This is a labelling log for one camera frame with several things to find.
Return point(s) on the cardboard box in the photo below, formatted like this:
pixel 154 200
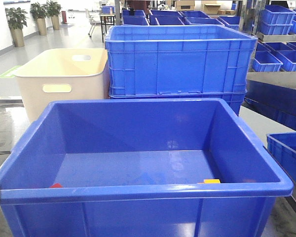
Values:
pixel 210 6

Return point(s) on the yellow toy building block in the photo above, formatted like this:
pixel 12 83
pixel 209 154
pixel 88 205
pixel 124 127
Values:
pixel 210 181

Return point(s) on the red cube block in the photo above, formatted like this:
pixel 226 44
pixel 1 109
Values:
pixel 56 185

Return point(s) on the potted plant left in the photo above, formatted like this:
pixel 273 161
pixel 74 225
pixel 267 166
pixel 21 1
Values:
pixel 16 19

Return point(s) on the large blue crate behind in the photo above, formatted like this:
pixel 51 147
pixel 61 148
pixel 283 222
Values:
pixel 177 60

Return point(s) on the potted plant right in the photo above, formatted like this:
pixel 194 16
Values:
pixel 53 9

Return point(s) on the cream plastic basket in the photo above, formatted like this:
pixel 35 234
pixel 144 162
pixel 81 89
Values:
pixel 63 74

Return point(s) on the large blue bin front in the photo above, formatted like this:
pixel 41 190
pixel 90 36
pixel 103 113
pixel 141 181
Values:
pixel 131 168

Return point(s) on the potted plant middle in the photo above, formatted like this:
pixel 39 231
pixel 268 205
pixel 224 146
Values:
pixel 39 13

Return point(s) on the blue bin right floor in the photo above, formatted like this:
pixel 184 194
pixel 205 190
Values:
pixel 283 147

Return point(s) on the potted plant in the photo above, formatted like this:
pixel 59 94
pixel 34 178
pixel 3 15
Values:
pixel 39 13
pixel 16 19
pixel 53 9

